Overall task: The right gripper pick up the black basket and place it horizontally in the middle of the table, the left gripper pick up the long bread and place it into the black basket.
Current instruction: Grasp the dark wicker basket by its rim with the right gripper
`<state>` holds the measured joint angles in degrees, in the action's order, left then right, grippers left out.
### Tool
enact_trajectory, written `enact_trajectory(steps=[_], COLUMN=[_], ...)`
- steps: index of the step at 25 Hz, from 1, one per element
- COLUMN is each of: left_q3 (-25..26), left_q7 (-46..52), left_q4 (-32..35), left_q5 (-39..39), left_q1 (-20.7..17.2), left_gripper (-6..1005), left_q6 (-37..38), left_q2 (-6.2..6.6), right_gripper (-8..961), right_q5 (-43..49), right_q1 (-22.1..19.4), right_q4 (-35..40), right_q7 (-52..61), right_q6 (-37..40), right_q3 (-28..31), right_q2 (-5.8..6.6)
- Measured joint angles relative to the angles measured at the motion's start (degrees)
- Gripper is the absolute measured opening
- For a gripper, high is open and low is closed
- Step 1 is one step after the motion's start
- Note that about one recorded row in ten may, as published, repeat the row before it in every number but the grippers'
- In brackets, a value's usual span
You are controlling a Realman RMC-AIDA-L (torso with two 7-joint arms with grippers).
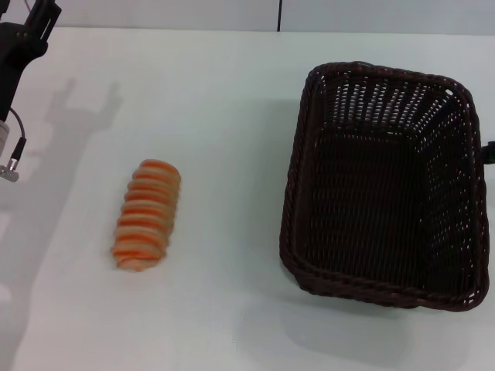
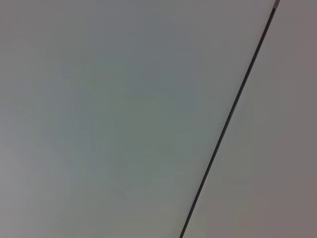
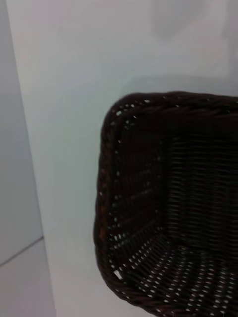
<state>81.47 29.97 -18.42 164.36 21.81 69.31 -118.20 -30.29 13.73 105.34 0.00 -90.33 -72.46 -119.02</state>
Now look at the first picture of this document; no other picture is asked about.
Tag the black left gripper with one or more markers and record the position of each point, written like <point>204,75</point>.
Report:
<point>15,54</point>

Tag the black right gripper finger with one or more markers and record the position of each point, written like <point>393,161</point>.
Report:
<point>489,151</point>

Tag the dark brown woven basket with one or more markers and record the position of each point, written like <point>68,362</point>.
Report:
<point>386,201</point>

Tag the orange striped bread loaf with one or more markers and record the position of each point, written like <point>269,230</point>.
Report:
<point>147,216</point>

